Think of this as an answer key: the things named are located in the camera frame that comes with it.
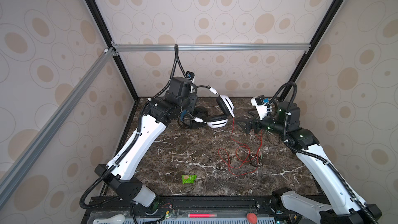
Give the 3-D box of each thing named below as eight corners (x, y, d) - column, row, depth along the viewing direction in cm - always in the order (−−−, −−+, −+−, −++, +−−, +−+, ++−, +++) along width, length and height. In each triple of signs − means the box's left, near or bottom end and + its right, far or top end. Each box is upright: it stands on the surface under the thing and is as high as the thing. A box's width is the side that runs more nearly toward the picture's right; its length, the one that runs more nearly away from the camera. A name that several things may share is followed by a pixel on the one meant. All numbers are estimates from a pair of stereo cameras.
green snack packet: (181, 183, 82) (181, 182, 80) (182, 176, 85) (181, 174, 82) (196, 183, 82) (196, 182, 80) (197, 176, 85) (197, 175, 82)
